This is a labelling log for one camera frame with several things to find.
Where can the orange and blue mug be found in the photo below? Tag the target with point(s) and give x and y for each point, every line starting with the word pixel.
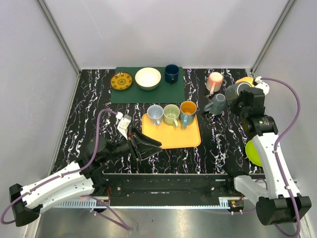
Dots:
pixel 187 113

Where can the grey mug white inside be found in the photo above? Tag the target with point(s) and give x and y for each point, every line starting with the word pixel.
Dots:
pixel 217 105

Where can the lime green plate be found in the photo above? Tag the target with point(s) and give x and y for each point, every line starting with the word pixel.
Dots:
pixel 252 154

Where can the dark teal mug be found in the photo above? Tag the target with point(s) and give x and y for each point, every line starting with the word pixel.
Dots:
pixel 233 91

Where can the pink mug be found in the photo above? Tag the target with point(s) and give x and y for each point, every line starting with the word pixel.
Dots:
pixel 214 82

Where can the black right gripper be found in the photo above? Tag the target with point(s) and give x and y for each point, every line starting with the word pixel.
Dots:
pixel 239 98

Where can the yellow serving tray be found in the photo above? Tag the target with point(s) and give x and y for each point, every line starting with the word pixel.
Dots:
pixel 172 137

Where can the yellow patterned plate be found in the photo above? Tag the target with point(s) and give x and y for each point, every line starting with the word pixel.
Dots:
pixel 121 81

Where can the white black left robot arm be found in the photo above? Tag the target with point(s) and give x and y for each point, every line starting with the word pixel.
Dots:
pixel 80 178

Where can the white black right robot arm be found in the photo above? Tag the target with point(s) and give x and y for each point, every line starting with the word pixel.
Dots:
pixel 281 202

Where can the dark green placemat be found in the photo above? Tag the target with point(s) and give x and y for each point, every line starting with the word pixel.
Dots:
pixel 164 93

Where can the navy blue mug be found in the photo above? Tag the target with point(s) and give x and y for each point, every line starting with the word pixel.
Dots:
pixel 171 73

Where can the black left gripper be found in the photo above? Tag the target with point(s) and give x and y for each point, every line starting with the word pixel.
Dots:
pixel 135 146

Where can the yellow square dish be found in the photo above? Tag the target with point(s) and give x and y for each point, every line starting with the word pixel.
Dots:
pixel 247 79

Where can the light green mug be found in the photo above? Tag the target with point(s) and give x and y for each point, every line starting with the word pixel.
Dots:
pixel 171 115

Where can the white bowl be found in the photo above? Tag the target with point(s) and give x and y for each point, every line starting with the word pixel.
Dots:
pixel 148 78

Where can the light blue mug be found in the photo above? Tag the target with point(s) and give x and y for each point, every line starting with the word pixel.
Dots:
pixel 155 113

